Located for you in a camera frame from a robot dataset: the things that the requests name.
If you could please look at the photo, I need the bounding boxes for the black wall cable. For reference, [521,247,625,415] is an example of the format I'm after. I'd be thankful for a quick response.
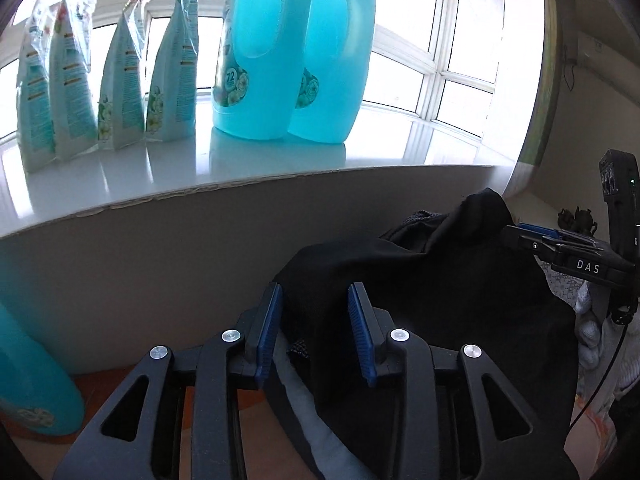
[562,45,581,93]

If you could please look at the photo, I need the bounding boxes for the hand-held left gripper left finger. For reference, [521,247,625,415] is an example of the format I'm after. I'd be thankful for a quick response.
[52,281,284,480]

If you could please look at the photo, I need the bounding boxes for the white lace cloth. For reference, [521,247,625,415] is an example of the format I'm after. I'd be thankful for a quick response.
[537,255,586,311]

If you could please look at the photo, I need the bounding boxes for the white window sill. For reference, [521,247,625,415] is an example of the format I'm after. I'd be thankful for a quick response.
[0,102,518,238]

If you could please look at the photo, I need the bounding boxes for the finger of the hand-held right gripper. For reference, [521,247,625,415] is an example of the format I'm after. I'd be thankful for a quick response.
[502,226,566,263]
[517,222,601,249]

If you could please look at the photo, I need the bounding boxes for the black pants with yellow stripes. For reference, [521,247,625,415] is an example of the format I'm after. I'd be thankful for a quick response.
[265,187,581,480]

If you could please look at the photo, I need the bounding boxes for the teal refill pouch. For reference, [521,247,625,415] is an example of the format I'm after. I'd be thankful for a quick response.
[15,0,58,173]
[50,0,98,161]
[97,0,151,151]
[145,0,201,142]

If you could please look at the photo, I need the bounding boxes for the orange floral tablecloth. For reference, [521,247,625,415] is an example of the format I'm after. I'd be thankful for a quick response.
[10,362,623,480]

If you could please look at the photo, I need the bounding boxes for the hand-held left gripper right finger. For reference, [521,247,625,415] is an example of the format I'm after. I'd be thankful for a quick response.
[347,281,581,480]

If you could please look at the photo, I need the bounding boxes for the large blue detergent bottle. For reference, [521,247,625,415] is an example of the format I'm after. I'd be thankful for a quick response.
[0,292,86,436]

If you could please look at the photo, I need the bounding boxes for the tall blue detergent bottle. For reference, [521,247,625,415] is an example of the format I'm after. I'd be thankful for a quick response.
[212,0,316,142]
[287,0,378,143]

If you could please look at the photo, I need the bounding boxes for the person's right hand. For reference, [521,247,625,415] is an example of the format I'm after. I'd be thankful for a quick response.
[575,299,615,367]

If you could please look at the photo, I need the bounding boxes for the white window frame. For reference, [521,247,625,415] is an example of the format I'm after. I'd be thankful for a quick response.
[0,0,543,141]

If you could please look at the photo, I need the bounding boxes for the dark grey pants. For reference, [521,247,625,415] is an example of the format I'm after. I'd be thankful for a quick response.
[286,210,453,361]

